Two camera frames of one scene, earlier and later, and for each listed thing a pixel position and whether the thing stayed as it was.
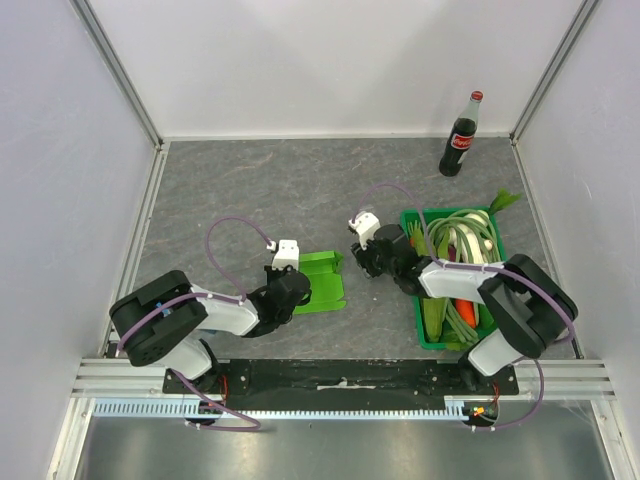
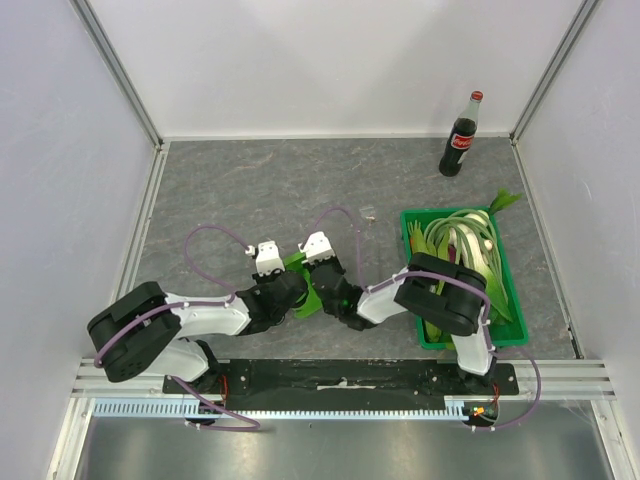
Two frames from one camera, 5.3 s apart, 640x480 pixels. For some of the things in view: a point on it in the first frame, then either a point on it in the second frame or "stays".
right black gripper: x=364 y=257 -> x=323 y=275
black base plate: x=336 y=384 stays
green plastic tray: x=461 y=235 stays
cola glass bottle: x=461 y=138 stays
